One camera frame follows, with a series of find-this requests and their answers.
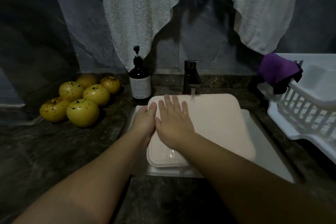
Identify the group of yellow apples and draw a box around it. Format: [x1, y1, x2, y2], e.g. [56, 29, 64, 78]
[39, 73, 122, 128]

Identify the white sink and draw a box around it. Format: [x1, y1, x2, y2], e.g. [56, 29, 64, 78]
[126, 103, 296, 183]

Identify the person's left hand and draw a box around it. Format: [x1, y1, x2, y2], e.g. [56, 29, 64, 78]
[129, 101, 158, 146]

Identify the black faucet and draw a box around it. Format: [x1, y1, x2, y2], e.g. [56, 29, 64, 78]
[183, 59, 203, 96]

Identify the purple cloth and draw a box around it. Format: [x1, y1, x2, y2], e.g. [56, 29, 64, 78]
[259, 53, 303, 95]

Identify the person's right forearm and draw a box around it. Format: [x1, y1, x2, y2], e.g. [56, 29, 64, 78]
[178, 131, 336, 224]

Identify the beige plastic tray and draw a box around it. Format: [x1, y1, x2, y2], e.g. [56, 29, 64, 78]
[146, 93, 257, 168]

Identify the person's right hand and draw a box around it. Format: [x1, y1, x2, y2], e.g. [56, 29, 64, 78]
[154, 94, 197, 149]

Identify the dark soap pump bottle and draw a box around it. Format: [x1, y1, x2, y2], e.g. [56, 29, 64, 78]
[129, 45, 152, 102]

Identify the white hanging towel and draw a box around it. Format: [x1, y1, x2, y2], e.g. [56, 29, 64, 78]
[85, 0, 304, 72]

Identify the white plastic basket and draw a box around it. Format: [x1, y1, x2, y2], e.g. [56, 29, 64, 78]
[257, 53, 336, 164]

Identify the person's left forearm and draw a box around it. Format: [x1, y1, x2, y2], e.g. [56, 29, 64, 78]
[13, 129, 150, 224]

